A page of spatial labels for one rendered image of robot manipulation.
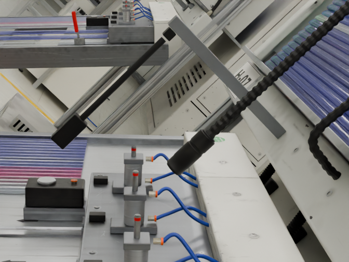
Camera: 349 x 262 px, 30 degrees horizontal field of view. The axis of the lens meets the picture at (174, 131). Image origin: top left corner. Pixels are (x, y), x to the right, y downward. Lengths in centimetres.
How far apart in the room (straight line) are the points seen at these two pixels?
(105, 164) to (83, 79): 421
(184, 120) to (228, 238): 133
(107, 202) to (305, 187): 23
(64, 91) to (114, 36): 338
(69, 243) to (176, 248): 18
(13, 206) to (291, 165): 39
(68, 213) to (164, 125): 113
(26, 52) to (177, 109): 47
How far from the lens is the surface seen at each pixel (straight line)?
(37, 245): 82
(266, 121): 83
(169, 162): 57
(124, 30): 195
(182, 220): 74
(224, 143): 95
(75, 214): 87
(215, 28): 188
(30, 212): 87
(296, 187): 72
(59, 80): 529
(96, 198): 79
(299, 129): 82
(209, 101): 197
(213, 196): 76
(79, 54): 192
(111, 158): 110
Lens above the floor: 138
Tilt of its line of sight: 9 degrees down
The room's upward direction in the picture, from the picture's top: 47 degrees clockwise
